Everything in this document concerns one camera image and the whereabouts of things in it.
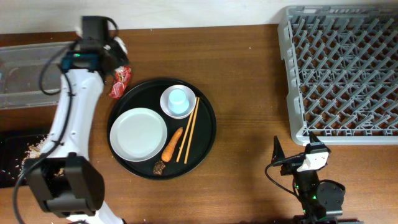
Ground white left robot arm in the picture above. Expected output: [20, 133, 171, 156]
[18, 16, 129, 223]

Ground red snack wrapper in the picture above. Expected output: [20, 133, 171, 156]
[109, 66, 131, 99]

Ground round black serving tray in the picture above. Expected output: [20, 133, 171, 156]
[107, 78, 216, 180]

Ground grey dishwasher rack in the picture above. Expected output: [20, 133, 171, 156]
[277, 4, 397, 145]

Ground rice and shell leftovers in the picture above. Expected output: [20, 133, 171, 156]
[1, 134, 48, 180]

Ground white dinner plate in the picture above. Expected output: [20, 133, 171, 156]
[109, 108, 168, 162]

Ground white small bowl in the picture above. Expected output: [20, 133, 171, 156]
[160, 85, 196, 119]

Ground black rectangular waste tray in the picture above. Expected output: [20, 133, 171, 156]
[1, 128, 49, 189]

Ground orange carrot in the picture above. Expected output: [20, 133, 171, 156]
[161, 127, 183, 162]

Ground light blue cup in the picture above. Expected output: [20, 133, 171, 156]
[169, 88, 189, 114]

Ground brown food scrap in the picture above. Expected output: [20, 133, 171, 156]
[153, 160, 165, 175]

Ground clear plastic waste bin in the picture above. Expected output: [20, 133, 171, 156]
[1, 42, 70, 110]

